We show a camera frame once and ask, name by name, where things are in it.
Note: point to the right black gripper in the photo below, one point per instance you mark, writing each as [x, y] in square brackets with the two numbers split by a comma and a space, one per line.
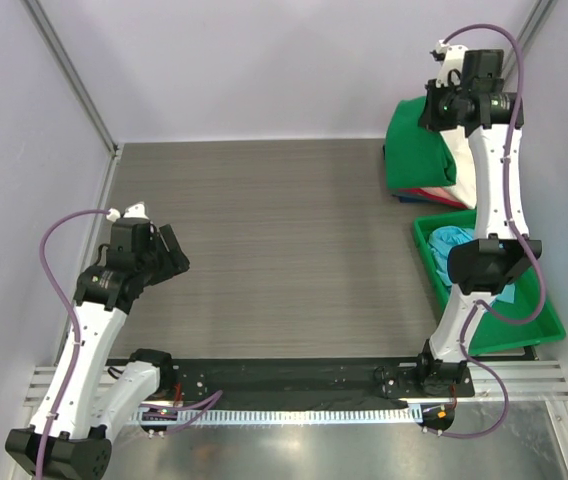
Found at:
[430, 117]

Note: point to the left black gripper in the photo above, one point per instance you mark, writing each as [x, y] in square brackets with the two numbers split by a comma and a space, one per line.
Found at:
[174, 259]

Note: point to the green t shirt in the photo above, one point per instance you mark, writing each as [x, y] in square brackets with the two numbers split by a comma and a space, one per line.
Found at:
[415, 157]

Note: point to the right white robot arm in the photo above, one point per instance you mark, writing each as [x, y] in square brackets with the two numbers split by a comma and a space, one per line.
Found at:
[502, 249]

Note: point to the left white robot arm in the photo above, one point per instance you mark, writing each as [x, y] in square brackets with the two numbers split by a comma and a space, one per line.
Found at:
[71, 434]

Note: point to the folded cream t shirt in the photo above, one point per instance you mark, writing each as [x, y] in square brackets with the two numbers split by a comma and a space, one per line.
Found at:
[464, 188]

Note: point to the folded pink t shirt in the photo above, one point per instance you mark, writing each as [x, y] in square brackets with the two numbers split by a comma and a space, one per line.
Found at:
[439, 194]

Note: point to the folded red t shirt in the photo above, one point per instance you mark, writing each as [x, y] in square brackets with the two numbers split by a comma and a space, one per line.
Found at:
[416, 192]

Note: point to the folded navy t shirt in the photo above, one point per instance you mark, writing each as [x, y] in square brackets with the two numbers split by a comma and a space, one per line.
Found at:
[408, 199]

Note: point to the light blue t shirt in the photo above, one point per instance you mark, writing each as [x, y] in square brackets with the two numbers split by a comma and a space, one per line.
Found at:
[435, 248]

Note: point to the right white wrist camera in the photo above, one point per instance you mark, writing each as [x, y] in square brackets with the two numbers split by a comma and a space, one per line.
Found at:
[451, 59]

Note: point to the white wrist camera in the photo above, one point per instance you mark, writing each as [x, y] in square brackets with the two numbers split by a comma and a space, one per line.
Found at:
[451, 59]
[135, 211]

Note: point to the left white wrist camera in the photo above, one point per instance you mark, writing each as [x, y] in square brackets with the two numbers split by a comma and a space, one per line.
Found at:
[135, 211]

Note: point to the right aluminium frame post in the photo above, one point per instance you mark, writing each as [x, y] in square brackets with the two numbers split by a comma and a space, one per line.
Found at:
[534, 22]

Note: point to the aluminium frame post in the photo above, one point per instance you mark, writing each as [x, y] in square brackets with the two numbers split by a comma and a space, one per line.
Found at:
[534, 22]
[47, 31]

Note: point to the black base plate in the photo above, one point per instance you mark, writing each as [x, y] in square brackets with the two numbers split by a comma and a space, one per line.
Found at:
[319, 384]

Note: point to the left aluminium frame post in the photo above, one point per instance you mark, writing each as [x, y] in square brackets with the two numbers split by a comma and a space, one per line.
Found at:
[47, 31]

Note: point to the slotted white cable duct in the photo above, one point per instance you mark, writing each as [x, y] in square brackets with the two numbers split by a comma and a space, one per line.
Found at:
[216, 418]

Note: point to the aluminium rail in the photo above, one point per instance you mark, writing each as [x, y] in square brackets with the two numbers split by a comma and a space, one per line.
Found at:
[524, 381]

